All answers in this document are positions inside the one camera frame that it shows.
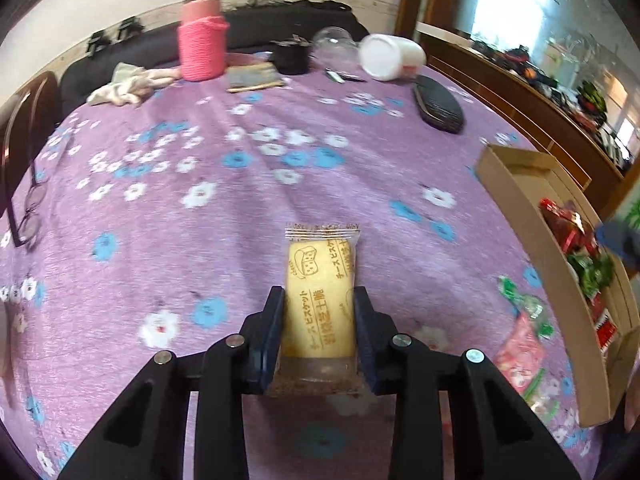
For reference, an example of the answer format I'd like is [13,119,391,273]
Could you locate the clear plastic cup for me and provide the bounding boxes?
[311,26,359,73]

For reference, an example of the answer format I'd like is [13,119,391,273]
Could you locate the white plastic jar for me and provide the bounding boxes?
[358,34,426,81]

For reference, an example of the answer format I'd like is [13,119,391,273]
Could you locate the green striped jelly candy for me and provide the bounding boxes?
[523,368,561,422]

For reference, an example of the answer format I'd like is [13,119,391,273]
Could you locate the pink cartoon snack packet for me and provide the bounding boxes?
[494,314,546,394]

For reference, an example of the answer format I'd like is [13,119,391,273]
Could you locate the black leather sofa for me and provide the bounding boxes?
[60,0,369,117]

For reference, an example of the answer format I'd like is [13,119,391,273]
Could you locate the person's right hand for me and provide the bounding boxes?
[624,390,640,434]

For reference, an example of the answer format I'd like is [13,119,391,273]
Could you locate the green pea snack packet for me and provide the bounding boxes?
[567,252,614,300]

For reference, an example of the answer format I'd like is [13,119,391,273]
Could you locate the purple framed eyeglasses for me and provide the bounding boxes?
[4,158,47,248]

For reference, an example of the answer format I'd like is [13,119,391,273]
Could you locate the cardboard box tray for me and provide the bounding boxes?
[475,144,639,427]

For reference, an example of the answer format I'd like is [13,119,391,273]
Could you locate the red white rice cracker packet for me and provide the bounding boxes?
[594,309,618,354]

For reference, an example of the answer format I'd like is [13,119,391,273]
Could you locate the wooden cabinet counter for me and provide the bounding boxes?
[416,23,623,214]

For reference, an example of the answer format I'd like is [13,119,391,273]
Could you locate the black glasses case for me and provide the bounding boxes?
[412,75,465,134]

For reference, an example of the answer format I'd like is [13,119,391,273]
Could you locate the brown wooden chair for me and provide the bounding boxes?
[0,70,64,201]

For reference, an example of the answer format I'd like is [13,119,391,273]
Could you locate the pink knit-sleeved bottle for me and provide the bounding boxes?
[178,0,229,82]

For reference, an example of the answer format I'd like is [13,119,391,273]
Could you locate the yellow cheese biscuit packet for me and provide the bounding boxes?
[269,224,362,396]

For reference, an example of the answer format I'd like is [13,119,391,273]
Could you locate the green wrapped candy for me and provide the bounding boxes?
[497,275,554,339]

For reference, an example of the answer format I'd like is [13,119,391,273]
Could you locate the small notebook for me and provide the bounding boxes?
[224,62,284,93]

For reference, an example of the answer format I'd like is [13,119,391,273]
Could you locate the small black cup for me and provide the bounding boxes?
[270,35,311,76]

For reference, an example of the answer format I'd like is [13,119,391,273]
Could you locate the white cloth gloves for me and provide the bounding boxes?
[86,62,182,106]

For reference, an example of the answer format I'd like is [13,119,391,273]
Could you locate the purple floral tablecloth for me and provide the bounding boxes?
[0,49,609,480]

